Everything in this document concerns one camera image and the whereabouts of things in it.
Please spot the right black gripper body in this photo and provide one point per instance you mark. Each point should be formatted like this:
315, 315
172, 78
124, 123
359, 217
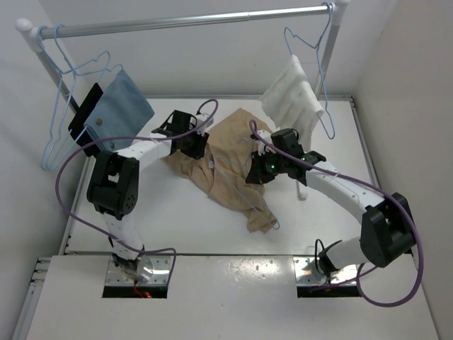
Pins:
268, 166

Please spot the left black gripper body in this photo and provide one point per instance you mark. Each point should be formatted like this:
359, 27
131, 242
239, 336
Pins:
193, 144

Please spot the beige t shirt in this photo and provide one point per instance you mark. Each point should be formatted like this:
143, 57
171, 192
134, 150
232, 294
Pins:
230, 129

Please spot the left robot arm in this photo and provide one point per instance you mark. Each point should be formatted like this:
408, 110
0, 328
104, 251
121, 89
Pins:
114, 186

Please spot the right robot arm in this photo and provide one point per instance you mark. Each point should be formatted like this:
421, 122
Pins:
385, 232

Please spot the blue hanger holding denim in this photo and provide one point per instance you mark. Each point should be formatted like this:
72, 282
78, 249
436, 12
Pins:
76, 120

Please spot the blue hanger far left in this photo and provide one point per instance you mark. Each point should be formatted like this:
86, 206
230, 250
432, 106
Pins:
66, 78

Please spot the blue hanger holding towel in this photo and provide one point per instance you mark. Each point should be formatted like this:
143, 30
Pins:
321, 89

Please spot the blue denim cloth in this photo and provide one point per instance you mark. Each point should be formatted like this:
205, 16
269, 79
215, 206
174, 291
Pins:
120, 113

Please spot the white fluffy towel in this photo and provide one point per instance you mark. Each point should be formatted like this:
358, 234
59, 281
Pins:
290, 102

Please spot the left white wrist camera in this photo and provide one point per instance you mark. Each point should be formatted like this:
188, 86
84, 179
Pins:
203, 120

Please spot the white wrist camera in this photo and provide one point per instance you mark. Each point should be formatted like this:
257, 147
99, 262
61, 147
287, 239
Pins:
262, 138
203, 120

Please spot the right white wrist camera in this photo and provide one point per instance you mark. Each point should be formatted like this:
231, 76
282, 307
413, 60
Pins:
262, 138

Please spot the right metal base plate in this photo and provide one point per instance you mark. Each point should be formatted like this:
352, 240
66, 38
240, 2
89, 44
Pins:
307, 276

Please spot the metal base plate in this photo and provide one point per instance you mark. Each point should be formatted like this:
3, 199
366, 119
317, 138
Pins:
152, 271
307, 276

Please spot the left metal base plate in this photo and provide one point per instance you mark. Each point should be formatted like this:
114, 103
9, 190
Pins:
152, 271

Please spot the white clothes rack frame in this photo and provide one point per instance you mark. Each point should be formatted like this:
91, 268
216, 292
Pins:
30, 33

